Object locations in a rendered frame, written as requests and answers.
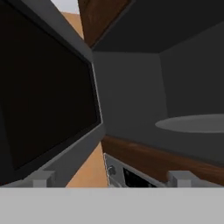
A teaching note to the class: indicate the silver oven with knob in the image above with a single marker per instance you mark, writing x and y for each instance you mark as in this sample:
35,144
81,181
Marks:
116,176

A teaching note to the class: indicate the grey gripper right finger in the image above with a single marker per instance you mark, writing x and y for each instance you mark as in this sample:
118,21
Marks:
182,179

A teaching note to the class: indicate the dark grey microwave oven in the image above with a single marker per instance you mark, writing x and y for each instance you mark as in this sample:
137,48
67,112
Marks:
131,96

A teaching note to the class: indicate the grey round microwave turntable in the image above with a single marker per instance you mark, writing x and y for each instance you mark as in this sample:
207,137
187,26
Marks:
192,124

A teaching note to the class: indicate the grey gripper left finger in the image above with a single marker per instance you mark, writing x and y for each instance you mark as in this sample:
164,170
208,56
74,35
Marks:
40,178

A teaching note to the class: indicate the black glass microwave door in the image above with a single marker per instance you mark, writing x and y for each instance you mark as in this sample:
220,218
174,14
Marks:
43,96

